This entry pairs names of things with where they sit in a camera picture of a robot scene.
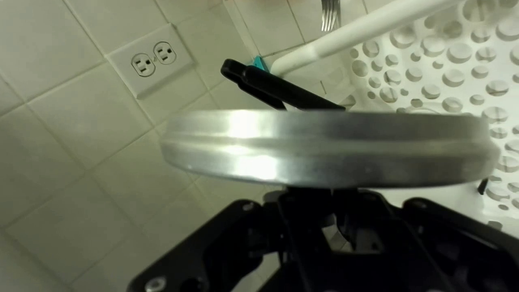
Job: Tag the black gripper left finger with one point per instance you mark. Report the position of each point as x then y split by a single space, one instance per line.
231 249

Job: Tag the white plastic drying rack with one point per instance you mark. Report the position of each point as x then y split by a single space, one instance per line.
458 59

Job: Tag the teal sponge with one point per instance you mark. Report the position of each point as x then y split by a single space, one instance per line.
261 62

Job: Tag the metal fork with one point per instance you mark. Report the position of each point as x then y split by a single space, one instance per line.
329 15

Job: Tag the white wall outlet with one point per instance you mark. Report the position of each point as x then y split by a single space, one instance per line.
154 59

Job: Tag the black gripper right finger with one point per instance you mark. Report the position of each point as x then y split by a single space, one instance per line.
431 249

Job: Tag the metal pot lid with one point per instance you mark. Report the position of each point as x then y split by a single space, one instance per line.
324 148

